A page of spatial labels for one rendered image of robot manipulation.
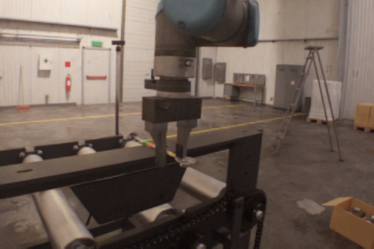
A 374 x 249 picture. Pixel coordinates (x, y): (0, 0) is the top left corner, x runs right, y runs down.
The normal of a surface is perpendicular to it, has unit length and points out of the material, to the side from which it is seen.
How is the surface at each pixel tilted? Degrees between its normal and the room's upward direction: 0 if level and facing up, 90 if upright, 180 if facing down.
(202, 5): 95
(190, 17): 95
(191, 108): 90
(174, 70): 90
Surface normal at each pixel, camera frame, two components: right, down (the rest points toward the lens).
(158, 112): 0.65, 0.14
